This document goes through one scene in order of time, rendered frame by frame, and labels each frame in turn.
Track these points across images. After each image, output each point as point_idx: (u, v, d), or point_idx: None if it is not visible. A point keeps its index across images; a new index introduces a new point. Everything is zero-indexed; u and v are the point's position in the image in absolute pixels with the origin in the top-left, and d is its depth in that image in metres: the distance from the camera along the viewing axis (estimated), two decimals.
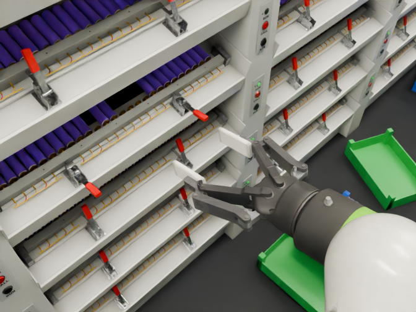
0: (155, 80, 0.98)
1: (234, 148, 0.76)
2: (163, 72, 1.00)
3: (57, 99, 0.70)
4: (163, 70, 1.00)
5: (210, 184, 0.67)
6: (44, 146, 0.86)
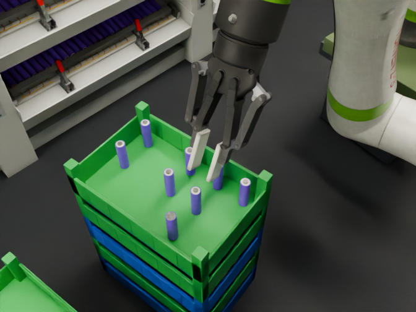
0: None
1: (204, 148, 0.75)
2: None
3: None
4: None
5: (223, 135, 0.70)
6: None
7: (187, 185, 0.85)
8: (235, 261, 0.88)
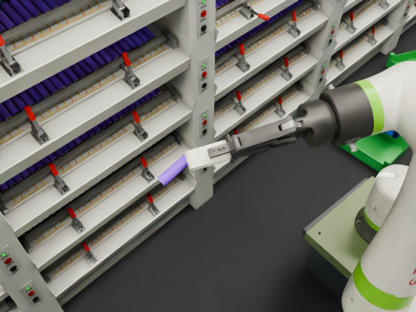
0: None
1: (210, 163, 0.75)
2: None
3: None
4: None
5: None
6: None
7: None
8: None
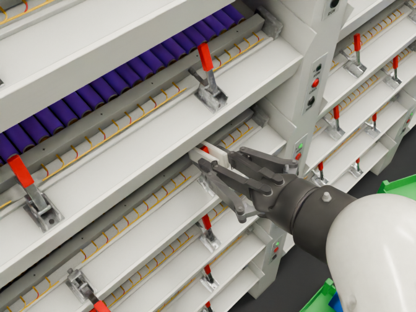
0: None
1: None
2: None
3: (57, 216, 0.51)
4: None
5: (223, 167, 0.70)
6: None
7: None
8: None
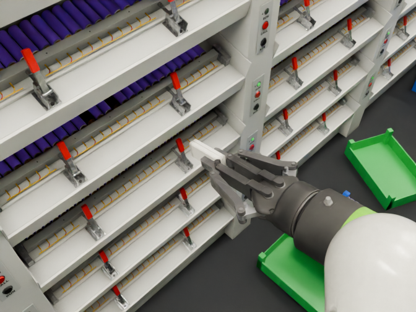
0: (150, 75, 0.98)
1: None
2: (158, 67, 1.01)
3: (57, 99, 0.70)
4: None
5: (226, 166, 0.70)
6: (39, 140, 0.86)
7: None
8: None
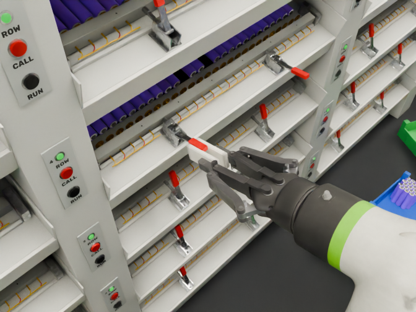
0: (241, 32, 0.91)
1: None
2: None
3: (178, 39, 0.63)
4: None
5: (223, 167, 0.70)
6: (134, 96, 0.79)
7: None
8: None
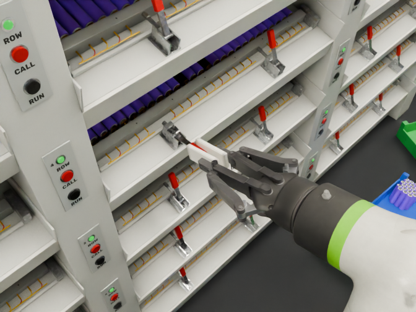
0: (240, 35, 0.92)
1: None
2: None
3: (177, 43, 0.64)
4: None
5: (223, 167, 0.70)
6: (134, 99, 0.80)
7: None
8: None
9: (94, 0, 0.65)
